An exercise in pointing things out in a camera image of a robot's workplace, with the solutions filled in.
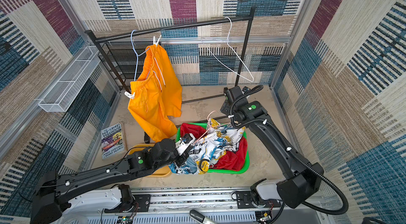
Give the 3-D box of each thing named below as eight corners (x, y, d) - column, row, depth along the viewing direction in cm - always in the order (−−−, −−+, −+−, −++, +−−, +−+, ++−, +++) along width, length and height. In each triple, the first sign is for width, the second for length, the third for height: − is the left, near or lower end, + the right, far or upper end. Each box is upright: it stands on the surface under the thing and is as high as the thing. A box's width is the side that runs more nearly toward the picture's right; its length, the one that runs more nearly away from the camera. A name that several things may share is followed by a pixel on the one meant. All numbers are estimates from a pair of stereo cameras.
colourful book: (104, 159, 88) (101, 157, 86) (103, 132, 99) (100, 129, 97) (125, 151, 91) (123, 149, 89) (122, 125, 102) (119, 123, 100)
